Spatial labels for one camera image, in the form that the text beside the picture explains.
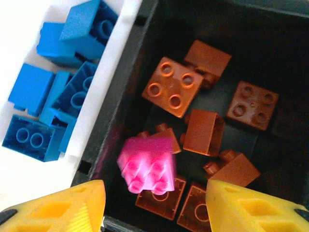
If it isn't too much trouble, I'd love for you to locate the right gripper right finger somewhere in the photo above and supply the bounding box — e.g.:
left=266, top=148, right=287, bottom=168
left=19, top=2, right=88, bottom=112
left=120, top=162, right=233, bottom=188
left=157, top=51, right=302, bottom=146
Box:
left=205, top=178, right=309, bottom=232

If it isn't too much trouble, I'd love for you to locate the pink lego brick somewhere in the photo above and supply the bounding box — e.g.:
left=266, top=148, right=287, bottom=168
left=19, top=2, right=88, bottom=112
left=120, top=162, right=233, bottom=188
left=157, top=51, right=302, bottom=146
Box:
left=117, top=136, right=177, bottom=195

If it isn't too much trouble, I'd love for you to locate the orange lego brick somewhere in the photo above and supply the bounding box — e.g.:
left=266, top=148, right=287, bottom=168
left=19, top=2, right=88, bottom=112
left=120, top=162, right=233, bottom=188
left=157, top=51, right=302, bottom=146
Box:
left=183, top=40, right=232, bottom=89
left=136, top=123, right=182, bottom=155
left=135, top=175, right=186, bottom=220
left=141, top=57, right=205, bottom=119
left=202, top=149, right=261, bottom=188
left=225, top=81, right=280, bottom=131
left=181, top=108, right=225, bottom=157
left=176, top=182, right=213, bottom=232

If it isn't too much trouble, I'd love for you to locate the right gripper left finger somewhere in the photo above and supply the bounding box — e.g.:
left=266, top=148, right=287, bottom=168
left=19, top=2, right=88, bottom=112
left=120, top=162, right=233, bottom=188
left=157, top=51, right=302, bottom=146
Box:
left=0, top=180, right=107, bottom=232

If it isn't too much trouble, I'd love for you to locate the black plastic bin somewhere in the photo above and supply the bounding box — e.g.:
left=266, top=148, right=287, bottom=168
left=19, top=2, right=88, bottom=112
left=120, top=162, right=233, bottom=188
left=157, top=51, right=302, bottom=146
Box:
left=70, top=0, right=309, bottom=232

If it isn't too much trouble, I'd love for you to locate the white plastic bin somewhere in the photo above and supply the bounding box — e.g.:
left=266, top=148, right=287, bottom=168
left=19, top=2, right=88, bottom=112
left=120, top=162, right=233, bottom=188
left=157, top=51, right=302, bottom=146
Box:
left=0, top=0, right=145, bottom=211

